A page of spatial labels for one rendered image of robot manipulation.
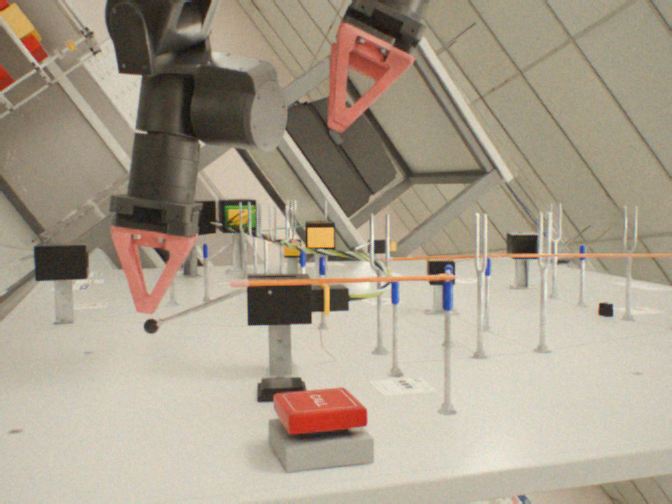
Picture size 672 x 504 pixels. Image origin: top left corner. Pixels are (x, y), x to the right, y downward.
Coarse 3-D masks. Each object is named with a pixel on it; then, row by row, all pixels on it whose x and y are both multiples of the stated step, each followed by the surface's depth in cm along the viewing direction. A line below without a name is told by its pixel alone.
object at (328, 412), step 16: (288, 400) 46; (304, 400) 46; (320, 400) 46; (336, 400) 46; (352, 400) 46; (288, 416) 43; (304, 416) 43; (320, 416) 43; (336, 416) 43; (352, 416) 44; (304, 432) 43; (320, 432) 44; (336, 432) 45
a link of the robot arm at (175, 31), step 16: (112, 0) 56; (128, 0) 55; (144, 0) 54; (160, 0) 54; (176, 0) 54; (192, 0) 55; (208, 0) 58; (160, 16) 54; (176, 16) 55; (192, 16) 58; (208, 16) 59; (160, 32) 55; (176, 32) 56; (192, 32) 58; (208, 32) 61; (160, 48) 56; (176, 48) 58
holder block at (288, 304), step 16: (256, 288) 62; (272, 288) 62; (288, 288) 62; (304, 288) 62; (256, 304) 62; (272, 304) 62; (288, 304) 62; (304, 304) 62; (256, 320) 62; (272, 320) 62; (288, 320) 62; (304, 320) 62
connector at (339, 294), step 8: (312, 288) 64; (320, 288) 64; (336, 288) 64; (344, 288) 64; (312, 296) 63; (320, 296) 63; (336, 296) 63; (344, 296) 64; (312, 304) 63; (320, 304) 63; (336, 304) 63; (344, 304) 64; (312, 312) 63
